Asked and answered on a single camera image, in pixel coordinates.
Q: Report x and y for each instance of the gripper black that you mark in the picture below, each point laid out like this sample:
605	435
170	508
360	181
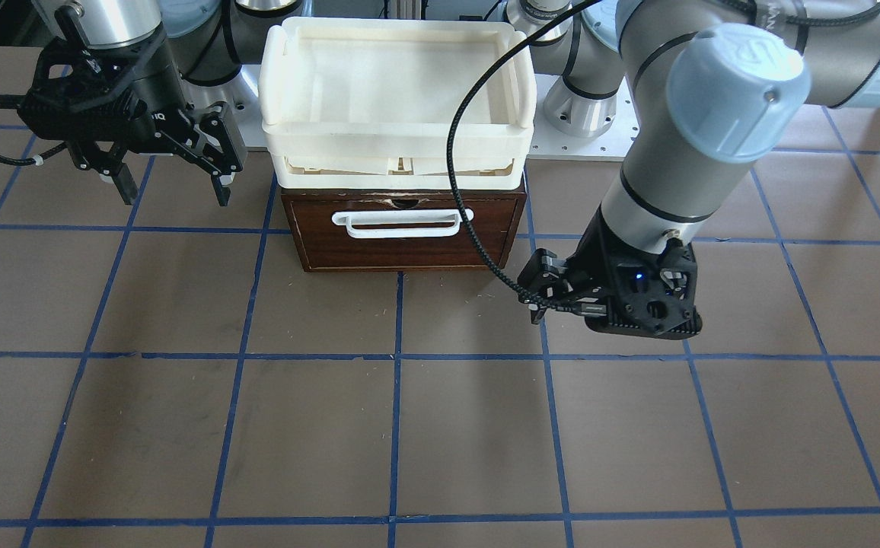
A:
591	261
152	100

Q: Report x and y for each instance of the white plastic tray bin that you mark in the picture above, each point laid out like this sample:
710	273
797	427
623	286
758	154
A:
367	104

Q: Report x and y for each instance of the dark brown wooden cabinet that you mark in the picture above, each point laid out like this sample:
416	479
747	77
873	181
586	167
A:
288	199

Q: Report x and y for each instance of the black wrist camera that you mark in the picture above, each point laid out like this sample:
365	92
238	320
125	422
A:
544	275

